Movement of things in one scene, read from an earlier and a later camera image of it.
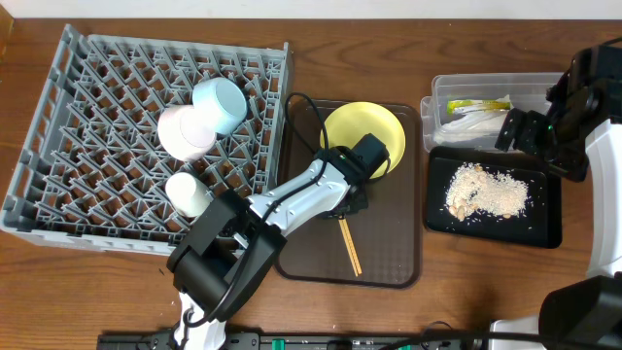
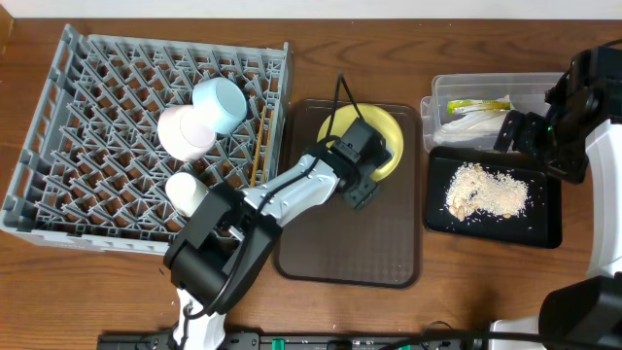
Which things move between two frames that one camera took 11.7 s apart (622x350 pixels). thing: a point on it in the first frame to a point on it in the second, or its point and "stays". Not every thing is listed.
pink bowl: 187,132 stays
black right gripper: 531,122 stays
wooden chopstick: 352,245 to 268,147
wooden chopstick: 348,246 to 258,146
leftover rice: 473,188 stays
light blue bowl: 223,100 stays
